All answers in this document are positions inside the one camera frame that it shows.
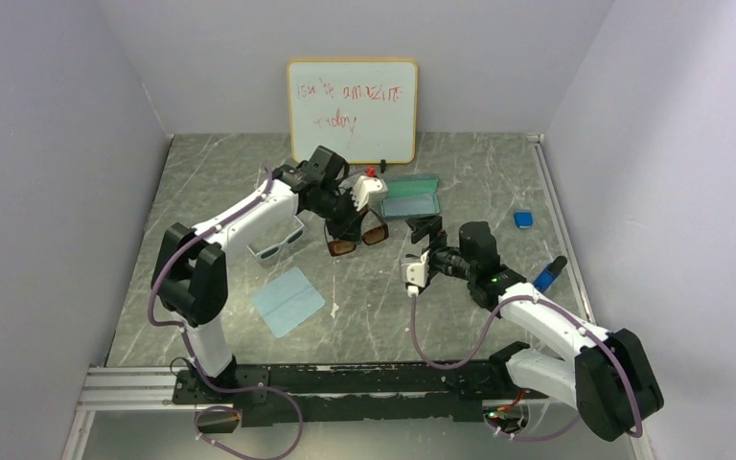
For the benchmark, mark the brown tortoise sunglasses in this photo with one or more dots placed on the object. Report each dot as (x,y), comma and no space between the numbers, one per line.
(366,227)

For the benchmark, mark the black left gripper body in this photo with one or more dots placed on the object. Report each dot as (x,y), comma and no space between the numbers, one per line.
(333,205)

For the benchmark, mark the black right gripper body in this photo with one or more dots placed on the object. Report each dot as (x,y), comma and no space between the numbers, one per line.
(448,260)

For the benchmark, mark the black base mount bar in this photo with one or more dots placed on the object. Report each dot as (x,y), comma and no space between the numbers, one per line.
(269,394)

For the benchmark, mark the small blue card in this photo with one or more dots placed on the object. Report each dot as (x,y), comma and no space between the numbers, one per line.
(550,273)

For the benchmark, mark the light blue cloth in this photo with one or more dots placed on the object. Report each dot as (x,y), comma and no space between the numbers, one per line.
(410,206)
(287,302)

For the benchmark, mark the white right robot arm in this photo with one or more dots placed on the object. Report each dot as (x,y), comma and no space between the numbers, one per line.
(605,376)

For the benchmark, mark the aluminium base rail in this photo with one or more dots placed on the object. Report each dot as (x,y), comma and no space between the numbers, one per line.
(338,335)

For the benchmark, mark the yellow framed whiteboard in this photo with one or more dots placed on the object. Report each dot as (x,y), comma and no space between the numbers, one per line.
(364,109)

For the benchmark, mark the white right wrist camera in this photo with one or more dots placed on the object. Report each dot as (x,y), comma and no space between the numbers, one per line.
(415,273)

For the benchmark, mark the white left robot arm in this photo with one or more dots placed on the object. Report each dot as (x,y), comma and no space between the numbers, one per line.
(189,284)

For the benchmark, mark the white frame sunglasses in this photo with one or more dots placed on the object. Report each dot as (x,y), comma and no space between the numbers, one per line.
(266,251)

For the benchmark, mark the small blue box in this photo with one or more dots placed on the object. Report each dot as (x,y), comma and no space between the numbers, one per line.
(523,219)

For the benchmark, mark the blue glasses case green lining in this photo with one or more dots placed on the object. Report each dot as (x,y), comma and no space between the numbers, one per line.
(411,184)

